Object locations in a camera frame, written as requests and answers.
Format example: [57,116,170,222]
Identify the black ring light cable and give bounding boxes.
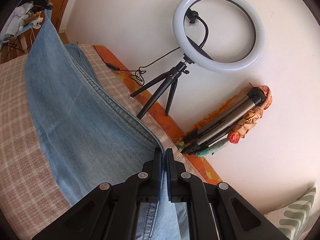
[93,45,181,86]

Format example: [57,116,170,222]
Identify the black mini tripod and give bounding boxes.
[130,54,194,120]

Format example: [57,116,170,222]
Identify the white lamp cable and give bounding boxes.
[28,24,37,47]

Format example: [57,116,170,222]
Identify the orange floral fabric scarf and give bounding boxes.
[181,86,272,157]

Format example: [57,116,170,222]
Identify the orange floral bed sheet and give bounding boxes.
[93,45,222,185]

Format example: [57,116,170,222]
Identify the beige plaid bed blanket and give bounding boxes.
[0,43,206,240]

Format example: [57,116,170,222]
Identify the white ring light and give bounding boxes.
[171,0,265,74]

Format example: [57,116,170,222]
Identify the left hand in white glove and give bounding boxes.
[1,2,34,42]

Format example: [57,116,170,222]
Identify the light blue denim pants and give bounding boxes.
[24,8,190,240]

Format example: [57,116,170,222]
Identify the white green leaf pillow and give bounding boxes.
[264,185,317,239]

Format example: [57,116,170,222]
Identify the folded silver black tripod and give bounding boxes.
[182,87,267,155]

